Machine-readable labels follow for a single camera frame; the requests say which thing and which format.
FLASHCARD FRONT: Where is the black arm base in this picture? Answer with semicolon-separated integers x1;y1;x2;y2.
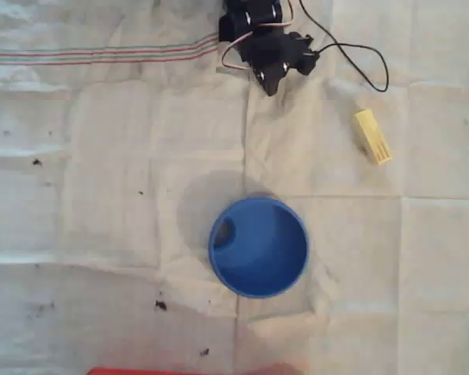
218;14;240;42

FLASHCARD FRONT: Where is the black camera cable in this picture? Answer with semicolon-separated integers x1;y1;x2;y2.
299;0;389;93

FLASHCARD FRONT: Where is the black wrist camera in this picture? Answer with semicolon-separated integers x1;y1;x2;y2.
295;34;322;77

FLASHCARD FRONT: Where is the yellow rectangular block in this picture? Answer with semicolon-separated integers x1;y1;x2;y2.
350;109;394;166

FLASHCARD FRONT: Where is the blue plastic bowl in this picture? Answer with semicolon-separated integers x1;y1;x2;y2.
208;197;310;300

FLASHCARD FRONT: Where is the red object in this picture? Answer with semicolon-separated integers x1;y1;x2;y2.
86;366;298;375

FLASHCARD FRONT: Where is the white cloth with stripes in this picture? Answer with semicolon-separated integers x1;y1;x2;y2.
0;0;469;375

